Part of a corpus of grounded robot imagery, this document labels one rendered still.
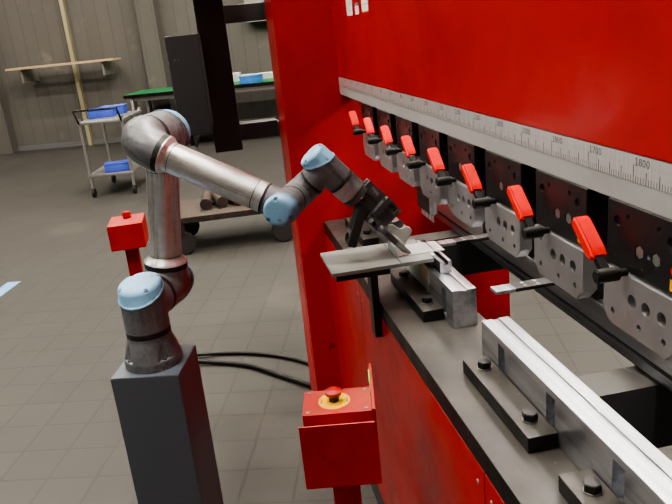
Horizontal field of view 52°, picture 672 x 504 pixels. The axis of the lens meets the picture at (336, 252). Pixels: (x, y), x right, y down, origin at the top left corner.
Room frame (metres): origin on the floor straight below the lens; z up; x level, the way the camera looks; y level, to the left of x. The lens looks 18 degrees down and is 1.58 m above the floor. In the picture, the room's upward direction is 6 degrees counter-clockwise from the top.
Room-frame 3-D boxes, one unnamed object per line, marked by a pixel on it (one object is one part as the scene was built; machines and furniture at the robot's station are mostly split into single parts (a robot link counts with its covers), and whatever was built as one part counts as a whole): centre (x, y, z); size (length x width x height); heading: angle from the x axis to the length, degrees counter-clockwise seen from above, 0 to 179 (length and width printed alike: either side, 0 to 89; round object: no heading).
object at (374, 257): (1.71, -0.10, 1.00); 0.26 x 0.18 x 0.01; 99
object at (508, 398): (1.13, -0.29, 0.89); 0.30 x 0.05 x 0.03; 9
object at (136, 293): (1.70, 0.51, 0.94); 0.13 x 0.12 x 0.14; 166
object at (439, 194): (1.56, -0.27, 1.26); 0.15 x 0.09 x 0.17; 9
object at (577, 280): (0.97, -0.37, 1.26); 0.15 x 0.09 x 0.17; 9
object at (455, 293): (1.68, -0.26, 0.92); 0.39 x 0.06 x 0.10; 9
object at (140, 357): (1.69, 0.51, 0.82); 0.15 x 0.15 x 0.10
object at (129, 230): (3.21, 0.98, 0.42); 0.25 x 0.20 x 0.83; 99
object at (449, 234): (2.24, -0.55, 0.81); 0.64 x 0.08 x 0.14; 99
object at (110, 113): (8.09, 2.42, 0.49); 1.00 x 0.58 x 0.98; 174
